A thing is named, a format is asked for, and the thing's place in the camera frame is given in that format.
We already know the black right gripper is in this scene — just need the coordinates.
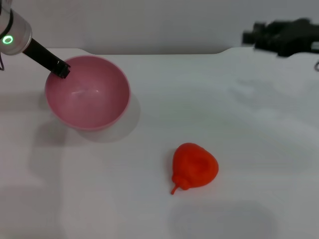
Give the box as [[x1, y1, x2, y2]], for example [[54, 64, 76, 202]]
[[243, 17, 319, 58]]

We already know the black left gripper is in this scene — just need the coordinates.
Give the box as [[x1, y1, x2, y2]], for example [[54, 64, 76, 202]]
[[21, 38, 71, 80]]

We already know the pink plastic bowl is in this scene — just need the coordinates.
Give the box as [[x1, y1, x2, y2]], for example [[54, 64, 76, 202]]
[[44, 55, 132, 132]]

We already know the soft orange toy fruit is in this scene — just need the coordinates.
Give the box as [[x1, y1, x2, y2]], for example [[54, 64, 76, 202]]
[[170, 142, 220, 196]]

